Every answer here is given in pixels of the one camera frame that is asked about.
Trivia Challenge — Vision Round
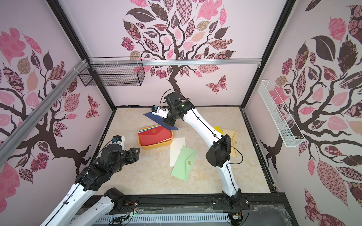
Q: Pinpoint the navy blue envelope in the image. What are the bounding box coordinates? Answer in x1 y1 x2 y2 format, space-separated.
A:
144 112 178 131

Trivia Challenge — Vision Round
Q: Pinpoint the red envelope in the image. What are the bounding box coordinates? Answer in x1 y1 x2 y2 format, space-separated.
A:
138 126 173 147

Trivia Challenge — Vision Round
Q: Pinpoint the yellow plastic storage box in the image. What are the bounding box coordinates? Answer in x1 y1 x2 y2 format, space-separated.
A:
138 125 173 150

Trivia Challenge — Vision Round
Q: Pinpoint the white envelope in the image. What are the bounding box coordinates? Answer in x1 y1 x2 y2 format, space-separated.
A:
170 137 186 167

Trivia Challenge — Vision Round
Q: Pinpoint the light green envelope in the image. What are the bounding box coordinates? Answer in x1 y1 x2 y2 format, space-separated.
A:
171 146 198 181

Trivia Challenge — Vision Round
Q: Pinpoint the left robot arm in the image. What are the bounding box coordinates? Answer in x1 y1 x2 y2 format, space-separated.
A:
41 144 140 226

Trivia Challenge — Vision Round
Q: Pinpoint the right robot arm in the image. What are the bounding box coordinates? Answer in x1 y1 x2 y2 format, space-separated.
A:
152 91 242 207

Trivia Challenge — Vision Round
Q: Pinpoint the yellow envelope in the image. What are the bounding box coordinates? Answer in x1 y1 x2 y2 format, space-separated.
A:
214 126 223 135

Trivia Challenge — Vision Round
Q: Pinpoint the beige envelope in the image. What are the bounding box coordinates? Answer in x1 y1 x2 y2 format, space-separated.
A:
223 129 238 158

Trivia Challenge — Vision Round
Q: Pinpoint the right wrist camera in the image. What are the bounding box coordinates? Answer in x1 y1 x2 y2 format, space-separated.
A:
151 105 170 119

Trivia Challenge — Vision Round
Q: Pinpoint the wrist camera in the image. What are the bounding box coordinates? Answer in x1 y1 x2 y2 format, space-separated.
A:
111 135 125 150
151 105 170 119

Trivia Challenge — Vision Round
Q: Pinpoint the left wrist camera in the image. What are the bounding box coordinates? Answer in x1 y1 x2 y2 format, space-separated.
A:
111 135 125 150

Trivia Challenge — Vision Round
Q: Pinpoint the white cable duct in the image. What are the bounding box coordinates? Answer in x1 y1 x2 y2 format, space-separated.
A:
93 213 230 226

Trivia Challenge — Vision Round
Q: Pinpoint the black wire basket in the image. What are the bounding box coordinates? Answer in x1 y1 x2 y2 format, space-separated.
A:
79 56 145 87

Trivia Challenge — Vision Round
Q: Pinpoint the aluminium rail back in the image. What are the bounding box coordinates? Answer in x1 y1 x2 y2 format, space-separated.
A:
90 58 262 66

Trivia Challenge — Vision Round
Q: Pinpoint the aluminium rail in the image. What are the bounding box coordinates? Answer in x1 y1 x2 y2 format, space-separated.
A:
90 58 262 66
1 60 88 165

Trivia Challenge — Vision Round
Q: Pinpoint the white wire shelf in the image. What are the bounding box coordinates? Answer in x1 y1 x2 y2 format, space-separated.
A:
258 80 306 147

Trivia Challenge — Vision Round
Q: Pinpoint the aluminium rail left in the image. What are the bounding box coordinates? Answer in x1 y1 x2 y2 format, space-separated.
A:
1 60 88 165

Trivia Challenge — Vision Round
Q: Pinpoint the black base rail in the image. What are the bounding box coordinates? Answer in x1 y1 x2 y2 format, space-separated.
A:
53 192 298 226

